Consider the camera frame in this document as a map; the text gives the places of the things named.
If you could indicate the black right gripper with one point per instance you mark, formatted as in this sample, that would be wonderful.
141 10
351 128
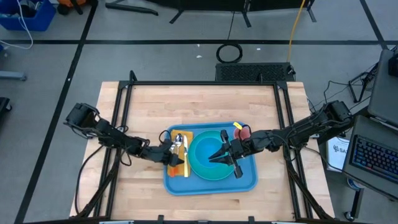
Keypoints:
241 149

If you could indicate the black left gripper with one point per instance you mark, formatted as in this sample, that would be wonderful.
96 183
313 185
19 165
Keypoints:
158 152

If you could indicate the silver metal spoon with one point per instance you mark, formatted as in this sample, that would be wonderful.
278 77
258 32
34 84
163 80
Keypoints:
178 139

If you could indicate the yellow cloth napkin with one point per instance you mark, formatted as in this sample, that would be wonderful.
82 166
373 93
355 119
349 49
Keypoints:
188 133

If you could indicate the teal round plate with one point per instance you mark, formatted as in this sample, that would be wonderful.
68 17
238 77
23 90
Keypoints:
202 174

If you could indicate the pink plastic cup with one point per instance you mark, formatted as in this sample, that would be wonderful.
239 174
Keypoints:
244 134

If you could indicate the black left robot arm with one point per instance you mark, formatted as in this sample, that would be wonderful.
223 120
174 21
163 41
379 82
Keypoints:
109 133

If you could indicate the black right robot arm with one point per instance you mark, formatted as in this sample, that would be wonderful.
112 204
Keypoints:
298 130

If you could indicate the blue plastic tray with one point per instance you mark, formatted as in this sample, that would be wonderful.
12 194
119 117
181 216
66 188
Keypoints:
211 188

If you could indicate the black perforated case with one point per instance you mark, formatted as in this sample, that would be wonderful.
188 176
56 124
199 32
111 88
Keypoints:
248 72

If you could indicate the white printed paper sheet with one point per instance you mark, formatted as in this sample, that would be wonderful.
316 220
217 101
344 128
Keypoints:
337 152

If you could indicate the black caster leg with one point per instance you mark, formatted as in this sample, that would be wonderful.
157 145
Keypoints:
354 202

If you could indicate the black tripod stand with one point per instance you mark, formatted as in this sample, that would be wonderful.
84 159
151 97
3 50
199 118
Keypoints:
353 90

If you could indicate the grey laptop lit keyboard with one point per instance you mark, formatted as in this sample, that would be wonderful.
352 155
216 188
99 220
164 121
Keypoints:
373 155

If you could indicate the black folding partition screen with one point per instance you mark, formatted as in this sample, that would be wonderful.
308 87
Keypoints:
217 4

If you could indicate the black flat bar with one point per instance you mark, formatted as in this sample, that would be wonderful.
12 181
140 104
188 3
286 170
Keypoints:
130 8

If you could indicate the grey laptop lid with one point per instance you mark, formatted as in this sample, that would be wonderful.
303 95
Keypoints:
384 93

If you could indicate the black caster wheel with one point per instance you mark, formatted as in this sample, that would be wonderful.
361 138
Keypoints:
4 104

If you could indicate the grey metal foot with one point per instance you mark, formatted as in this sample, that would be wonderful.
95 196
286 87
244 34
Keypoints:
12 76

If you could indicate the orange black tool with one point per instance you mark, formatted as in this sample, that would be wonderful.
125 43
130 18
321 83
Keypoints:
71 2

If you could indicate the blue storage bin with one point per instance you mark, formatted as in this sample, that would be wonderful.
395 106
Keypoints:
37 21

